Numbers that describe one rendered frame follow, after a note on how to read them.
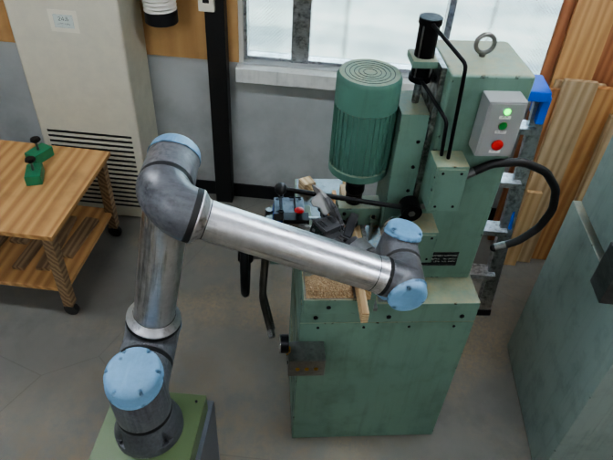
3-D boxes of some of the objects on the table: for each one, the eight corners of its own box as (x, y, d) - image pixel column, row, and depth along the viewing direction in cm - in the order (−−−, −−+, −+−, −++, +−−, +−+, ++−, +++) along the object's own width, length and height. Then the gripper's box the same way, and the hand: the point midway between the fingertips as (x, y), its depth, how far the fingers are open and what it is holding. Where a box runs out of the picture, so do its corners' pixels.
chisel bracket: (334, 214, 187) (336, 194, 181) (376, 215, 188) (379, 194, 183) (336, 230, 181) (337, 209, 176) (379, 230, 183) (383, 209, 177)
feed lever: (429, 214, 169) (271, 194, 161) (436, 197, 165) (275, 177, 157) (432, 224, 166) (271, 205, 158) (439, 208, 162) (275, 188, 154)
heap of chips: (304, 276, 172) (305, 267, 170) (350, 276, 173) (351, 266, 171) (306, 298, 165) (306, 289, 163) (353, 297, 166) (355, 289, 164)
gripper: (349, 227, 144) (297, 182, 152) (327, 281, 156) (281, 237, 165) (371, 217, 149) (319, 175, 158) (348, 270, 162) (302, 228, 170)
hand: (306, 203), depth 163 cm, fingers open, 14 cm apart
